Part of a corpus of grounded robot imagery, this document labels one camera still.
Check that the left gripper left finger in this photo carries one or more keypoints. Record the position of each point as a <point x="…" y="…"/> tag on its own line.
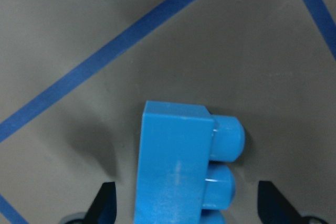
<point x="104" y="207"/>

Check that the brown paper table cover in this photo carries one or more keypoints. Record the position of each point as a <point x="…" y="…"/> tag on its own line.
<point x="262" y="61"/>

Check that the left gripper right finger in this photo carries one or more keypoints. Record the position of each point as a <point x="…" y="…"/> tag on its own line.
<point x="273" y="207"/>

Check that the blue toy block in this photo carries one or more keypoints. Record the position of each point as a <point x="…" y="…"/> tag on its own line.
<point x="182" y="169"/>

